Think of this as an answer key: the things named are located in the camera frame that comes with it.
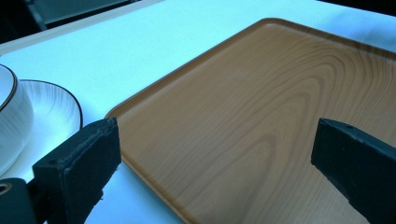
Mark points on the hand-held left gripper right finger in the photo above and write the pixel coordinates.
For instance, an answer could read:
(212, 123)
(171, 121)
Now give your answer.
(358, 161)

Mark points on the white cup with dark rim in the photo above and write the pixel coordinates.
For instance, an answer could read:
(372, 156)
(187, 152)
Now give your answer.
(11, 118)

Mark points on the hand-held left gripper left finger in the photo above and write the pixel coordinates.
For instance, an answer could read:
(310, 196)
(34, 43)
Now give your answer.
(82, 168)

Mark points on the white saucer with dark rim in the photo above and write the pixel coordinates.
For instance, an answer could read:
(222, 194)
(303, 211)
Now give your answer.
(53, 109)

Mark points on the wooden tray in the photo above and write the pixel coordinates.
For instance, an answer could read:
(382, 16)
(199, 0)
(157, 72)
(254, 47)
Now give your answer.
(249, 124)

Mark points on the metal stand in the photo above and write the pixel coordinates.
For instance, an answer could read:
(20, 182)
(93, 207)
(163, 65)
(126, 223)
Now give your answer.
(37, 14)

